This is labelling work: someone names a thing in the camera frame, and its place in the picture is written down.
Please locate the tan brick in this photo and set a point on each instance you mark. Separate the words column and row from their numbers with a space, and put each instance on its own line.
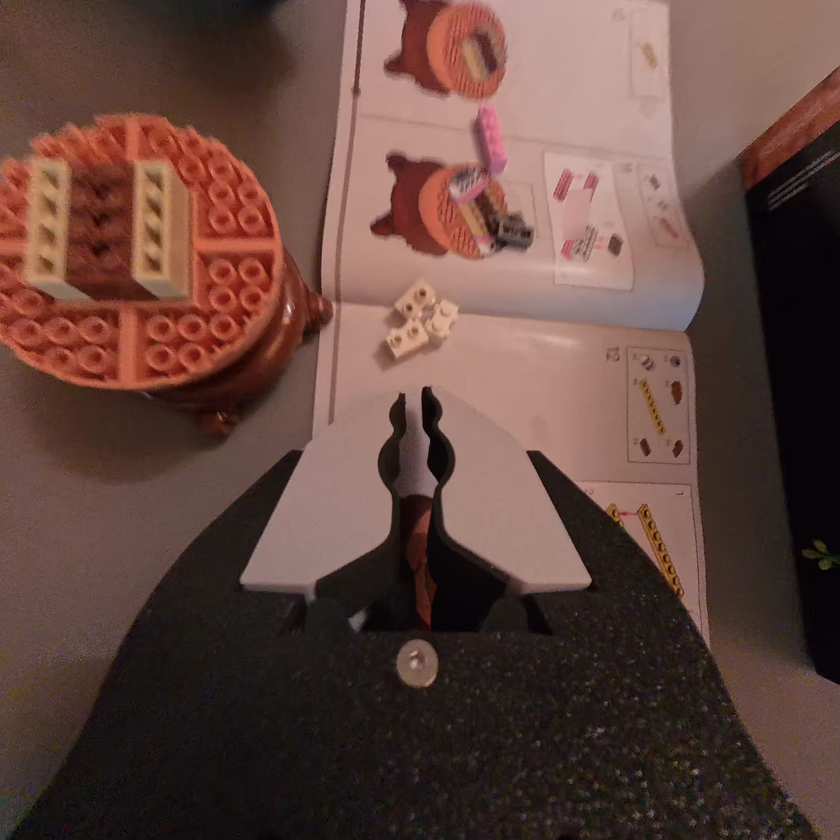
column 49, row 223
column 163, row 223

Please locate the round orange lego pot build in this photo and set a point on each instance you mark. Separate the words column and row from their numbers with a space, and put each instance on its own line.
column 223, row 302

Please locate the grey desk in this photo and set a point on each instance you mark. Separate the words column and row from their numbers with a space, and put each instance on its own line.
column 79, row 525

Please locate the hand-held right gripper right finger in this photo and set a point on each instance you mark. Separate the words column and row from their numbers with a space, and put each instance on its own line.
column 519, row 525

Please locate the dark building set box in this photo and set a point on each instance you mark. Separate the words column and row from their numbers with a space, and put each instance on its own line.
column 801, row 394

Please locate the pink brick plate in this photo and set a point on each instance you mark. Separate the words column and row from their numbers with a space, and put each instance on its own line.
column 492, row 141

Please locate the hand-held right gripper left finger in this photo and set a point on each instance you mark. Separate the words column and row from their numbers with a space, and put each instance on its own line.
column 322, row 519

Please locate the open building instruction booklet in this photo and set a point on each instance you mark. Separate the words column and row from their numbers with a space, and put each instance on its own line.
column 525, row 341

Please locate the dark grey brick plate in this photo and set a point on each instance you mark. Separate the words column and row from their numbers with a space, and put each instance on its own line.
column 512, row 234

